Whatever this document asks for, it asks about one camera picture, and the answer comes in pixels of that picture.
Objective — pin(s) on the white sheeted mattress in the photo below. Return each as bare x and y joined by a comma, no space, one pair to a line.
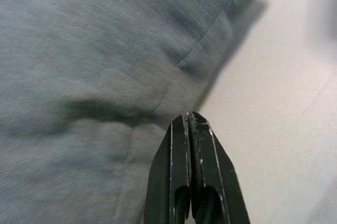
276,103

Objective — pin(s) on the blue fabric headboard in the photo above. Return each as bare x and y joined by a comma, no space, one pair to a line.
79,50

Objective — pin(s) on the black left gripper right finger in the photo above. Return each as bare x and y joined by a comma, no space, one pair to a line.
214,176

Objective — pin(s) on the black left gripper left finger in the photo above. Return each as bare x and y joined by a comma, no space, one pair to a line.
166,171

